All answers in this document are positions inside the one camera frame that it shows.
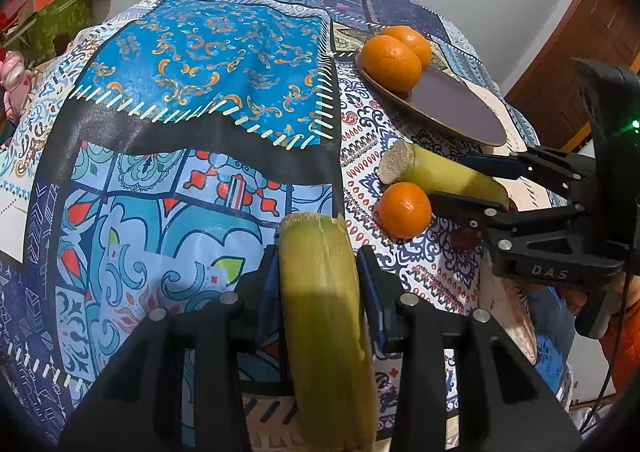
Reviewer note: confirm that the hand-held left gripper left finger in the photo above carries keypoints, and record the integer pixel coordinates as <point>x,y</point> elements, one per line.
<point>269,292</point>

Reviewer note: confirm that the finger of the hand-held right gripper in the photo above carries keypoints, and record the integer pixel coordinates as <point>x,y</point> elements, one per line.
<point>465,204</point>
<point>492,167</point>

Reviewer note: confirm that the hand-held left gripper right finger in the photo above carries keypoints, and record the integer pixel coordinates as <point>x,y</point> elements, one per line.
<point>372,297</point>

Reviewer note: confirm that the slim green sugarcane piece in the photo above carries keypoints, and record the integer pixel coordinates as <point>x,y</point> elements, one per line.
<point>440,171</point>

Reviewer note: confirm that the thick green sugarcane piece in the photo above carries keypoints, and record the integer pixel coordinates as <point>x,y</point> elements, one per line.
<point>322,312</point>

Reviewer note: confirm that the orange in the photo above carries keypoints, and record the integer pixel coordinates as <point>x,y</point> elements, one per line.
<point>391,63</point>
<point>415,39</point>
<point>404,209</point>

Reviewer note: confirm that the brown round plate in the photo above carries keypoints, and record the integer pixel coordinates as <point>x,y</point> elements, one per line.
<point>450,107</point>

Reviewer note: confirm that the person's right forearm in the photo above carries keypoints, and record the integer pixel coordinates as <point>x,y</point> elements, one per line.
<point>625,347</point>

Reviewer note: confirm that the person's right hand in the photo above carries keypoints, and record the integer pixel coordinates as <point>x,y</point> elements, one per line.
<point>574,301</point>

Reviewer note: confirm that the dark red small fruit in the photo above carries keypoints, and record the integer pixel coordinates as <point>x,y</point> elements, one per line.
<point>468,238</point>

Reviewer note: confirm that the brown wooden door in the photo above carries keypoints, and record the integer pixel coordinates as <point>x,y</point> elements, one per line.
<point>575,47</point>

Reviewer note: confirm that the patchwork patterned tablecloth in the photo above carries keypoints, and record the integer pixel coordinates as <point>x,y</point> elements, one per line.
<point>200,62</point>

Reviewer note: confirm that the pink plush toy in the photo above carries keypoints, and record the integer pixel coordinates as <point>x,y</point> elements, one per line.
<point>15,82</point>

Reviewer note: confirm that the green storage box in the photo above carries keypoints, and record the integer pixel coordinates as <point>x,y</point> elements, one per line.
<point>57,24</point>

